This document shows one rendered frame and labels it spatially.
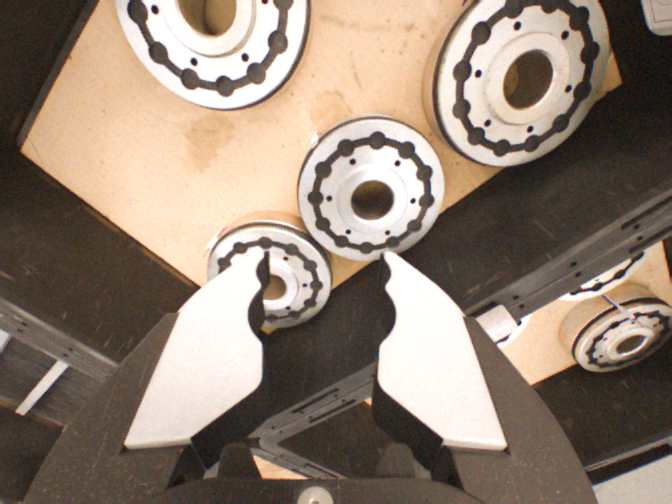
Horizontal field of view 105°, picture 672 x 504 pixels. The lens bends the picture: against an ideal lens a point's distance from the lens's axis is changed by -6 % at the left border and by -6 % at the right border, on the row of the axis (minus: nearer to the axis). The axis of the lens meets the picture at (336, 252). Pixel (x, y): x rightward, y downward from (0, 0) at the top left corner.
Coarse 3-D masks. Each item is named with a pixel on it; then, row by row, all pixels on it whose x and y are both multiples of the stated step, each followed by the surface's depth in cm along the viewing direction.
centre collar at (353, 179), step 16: (352, 176) 18; (368, 176) 18; (384, 176) 18; (400, 176) 18; (352, 192) 19; (400, 192) 19; (400, 208) 19; (352, 224) 20; (368, 224) 20; (384, 224) 20
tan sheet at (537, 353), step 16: (656, 256) 26; (640, 272) 27; (656, 272) 27; (656, 288) 28; (560, 304) 29; (576, 304) 29; (544, 320) 30; (560, 320) 30; (528, 336) 31; (544, 336) 31; (512, 352) 33; (528, 352) 33; (544, 352) 33; (560, 352) 33; (528, 368) 34; (544, 368) 34; (560, 368) 35; (368, 400) 37
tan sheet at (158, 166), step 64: (320, 0) 16; (384, 0) 16; (448, 0) 16; (128, 64) 18; (320, 64) 18; (384, 64) 18; (512, 64) 18; (64, 128) 19; (128, 128) 20; (192, 128) 20; (256, 128) 20; (320, 128) 20; (128, 192) 22; (192, 192) 22; (256, 192) 22; (448, 192) 22; (192, 256) 25
